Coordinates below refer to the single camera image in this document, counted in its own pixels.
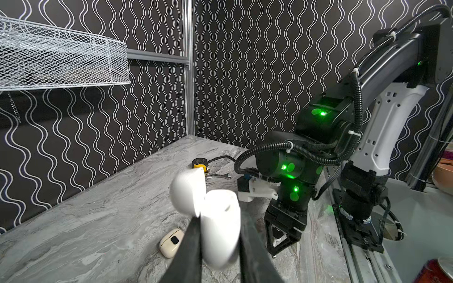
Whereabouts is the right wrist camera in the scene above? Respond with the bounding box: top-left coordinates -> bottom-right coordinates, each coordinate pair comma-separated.
237,176 -> 279,202

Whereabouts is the silver combination wrench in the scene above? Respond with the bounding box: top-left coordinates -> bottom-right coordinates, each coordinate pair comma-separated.
205,173 -> 232,179

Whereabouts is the yellow black tape measure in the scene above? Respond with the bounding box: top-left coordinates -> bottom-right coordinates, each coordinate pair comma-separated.
191,155 -> 236,172

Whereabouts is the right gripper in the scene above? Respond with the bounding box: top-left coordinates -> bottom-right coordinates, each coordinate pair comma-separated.
265,183 -> 315,257

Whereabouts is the soda can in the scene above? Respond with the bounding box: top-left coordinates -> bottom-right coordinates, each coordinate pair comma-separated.
414,257 -> 453,283

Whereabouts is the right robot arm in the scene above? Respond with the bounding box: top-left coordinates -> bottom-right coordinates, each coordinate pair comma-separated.
234,4 -> 453,256

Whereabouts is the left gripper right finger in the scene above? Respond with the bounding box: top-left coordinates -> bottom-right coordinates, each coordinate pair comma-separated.
239,212 -> 283,283

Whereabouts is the white wire mesh basket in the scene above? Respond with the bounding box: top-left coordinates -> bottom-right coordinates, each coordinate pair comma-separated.
1,17 -> 130,92

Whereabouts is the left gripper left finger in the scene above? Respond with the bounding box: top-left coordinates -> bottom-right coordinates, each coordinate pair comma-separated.
159,217 -> 202,283

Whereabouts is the white round earbud case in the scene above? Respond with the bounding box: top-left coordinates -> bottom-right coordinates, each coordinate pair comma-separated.
169,168 -> 241,270

